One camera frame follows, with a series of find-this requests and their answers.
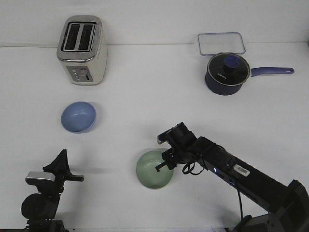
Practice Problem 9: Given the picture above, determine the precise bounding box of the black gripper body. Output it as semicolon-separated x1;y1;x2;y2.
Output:
162;130;197;171
50;172;84;191

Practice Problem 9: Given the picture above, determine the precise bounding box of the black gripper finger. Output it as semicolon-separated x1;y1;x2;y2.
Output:
65;150;72;175
43;149;66;173
155;162;167;172

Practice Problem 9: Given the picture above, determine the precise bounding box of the green bowl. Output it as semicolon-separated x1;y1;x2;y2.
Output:
136;149;174;189

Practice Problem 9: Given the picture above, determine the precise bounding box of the blue bowl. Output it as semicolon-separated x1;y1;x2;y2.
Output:
61;101;97;133

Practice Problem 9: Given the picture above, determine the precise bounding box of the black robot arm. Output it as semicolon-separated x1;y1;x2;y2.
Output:
156;122;309;232
21;149;84;232

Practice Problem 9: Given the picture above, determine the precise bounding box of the dark blue saucepan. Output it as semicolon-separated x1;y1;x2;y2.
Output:
205;67;295;96

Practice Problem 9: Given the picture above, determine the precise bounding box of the glass pot lid blue knob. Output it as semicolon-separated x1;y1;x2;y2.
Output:
207;53;250;86

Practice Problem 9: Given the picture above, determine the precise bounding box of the clear plastic container lid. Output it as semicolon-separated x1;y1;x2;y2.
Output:
197;32;246;56

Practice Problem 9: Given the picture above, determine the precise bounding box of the silver two-slot toaster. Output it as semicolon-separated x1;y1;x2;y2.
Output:
56;15;108;86

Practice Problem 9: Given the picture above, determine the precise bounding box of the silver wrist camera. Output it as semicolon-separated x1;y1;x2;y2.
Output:
25;171;56;186
157;122;188;144

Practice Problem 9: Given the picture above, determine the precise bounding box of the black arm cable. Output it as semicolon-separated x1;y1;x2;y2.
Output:
181;159;243;220

